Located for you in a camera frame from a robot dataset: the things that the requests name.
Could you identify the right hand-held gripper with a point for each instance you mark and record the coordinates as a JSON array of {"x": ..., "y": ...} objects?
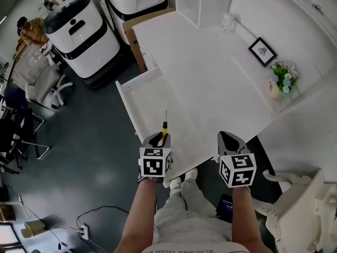
[{"x": 239, "y": 170}]

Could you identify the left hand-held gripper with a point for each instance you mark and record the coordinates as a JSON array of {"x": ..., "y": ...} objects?
[{"x": 154, "y": 165}]

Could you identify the yellow black screwdriver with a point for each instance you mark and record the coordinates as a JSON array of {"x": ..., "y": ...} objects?
[{"x": 165, "y": 130}]

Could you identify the person's right forearm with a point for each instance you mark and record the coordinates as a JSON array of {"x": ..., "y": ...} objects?
[{"x": 243, "y": 215}]

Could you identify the person's left forearm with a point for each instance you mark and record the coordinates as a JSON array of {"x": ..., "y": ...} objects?
[{"x": 139, "y": 215}]

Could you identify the person's left white shoe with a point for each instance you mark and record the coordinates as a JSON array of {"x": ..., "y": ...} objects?
[{"x": 175, "y": 184}]

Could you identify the person's white shoe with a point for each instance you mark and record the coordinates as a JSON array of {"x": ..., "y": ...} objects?
[
  {"x": 191, "y": 173},
  {"x": 175, "y": 184}
]

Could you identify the person's right white shoe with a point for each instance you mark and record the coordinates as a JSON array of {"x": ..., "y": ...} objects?
[{"x": 191, "y": 173}]

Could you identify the black device with screen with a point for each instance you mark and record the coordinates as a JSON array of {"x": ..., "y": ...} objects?
[{"x": 225, "y": 207}]

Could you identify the person's light trousers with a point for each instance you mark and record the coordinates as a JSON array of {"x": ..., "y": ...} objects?
[{"x": 189, "y": 209}]

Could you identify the white desk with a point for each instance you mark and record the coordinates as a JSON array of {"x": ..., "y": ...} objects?
[{"x": 205, "y": 75}]

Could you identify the flowers in white vase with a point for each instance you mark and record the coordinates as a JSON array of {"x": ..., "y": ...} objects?
[{"x": 283, "y": 78}]

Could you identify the white ornate furniture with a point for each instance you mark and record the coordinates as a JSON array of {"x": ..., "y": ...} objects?
[{"x": 302, "y": 207}]

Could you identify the brown cardboard box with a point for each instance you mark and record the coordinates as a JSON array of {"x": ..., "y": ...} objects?
[{"x": 133, "y": 43}]

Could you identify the person's white shirt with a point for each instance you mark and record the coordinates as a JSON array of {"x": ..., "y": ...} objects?
[{"x": 197, "y": 248}]

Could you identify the white power strip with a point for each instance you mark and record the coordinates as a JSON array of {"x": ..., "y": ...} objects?
[{"x": 83, "y": 231}]

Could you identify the white black delivery robot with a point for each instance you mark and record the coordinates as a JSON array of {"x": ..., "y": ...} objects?
[
  {"x": 131, "y": 4},
  {"x": 87, "y": 49}
]

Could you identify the white figurine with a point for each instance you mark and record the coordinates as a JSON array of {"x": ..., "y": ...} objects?
[{"x": 227, "y": 22}]

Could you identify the white office chair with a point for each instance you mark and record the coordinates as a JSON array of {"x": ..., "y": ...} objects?
[{"x": 39, "y": 75}]

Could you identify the white shelf unit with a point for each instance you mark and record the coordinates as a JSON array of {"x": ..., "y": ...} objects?
[{"x": 263, "y": 9}]

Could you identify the black office chair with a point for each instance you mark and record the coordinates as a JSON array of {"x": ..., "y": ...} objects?
[{"x": 13, "y": 133}]

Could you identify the beige cardboard box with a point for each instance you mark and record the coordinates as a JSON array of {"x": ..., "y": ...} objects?
[{"x": 33, "y": 229}]

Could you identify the wooden table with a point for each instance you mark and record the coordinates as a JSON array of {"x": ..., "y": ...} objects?
[{"x": 19, "y": 51}]

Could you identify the black picture frame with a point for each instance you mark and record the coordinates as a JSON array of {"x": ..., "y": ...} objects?
[{"x": 262, "y": 51}]

